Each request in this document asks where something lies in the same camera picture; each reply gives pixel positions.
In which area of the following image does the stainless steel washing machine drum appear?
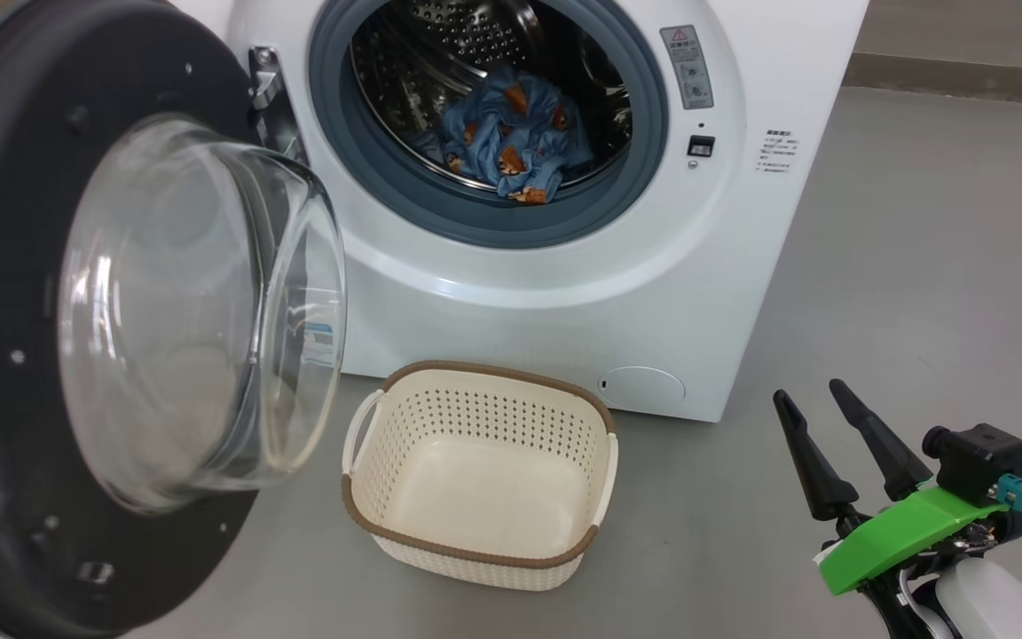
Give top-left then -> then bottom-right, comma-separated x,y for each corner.
350,0 -> 634,194

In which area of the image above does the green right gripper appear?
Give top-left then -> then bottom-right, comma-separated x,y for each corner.
773,379 -> 1010,597

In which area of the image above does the cream perforated laundry basket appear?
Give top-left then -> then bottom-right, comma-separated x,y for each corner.
341,359 -> 620,593

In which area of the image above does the white front-load washing machine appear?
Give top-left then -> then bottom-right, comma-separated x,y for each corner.
169,0 -> 871,424

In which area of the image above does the grey rubber door gasket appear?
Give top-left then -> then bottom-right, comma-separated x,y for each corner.
308,0 -> 670,249

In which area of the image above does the blue energy label sticker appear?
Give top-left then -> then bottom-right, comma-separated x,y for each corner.
303,321 -> 335,365

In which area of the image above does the grey warning sticker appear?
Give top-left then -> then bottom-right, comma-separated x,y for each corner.
659,25 -> 715,111

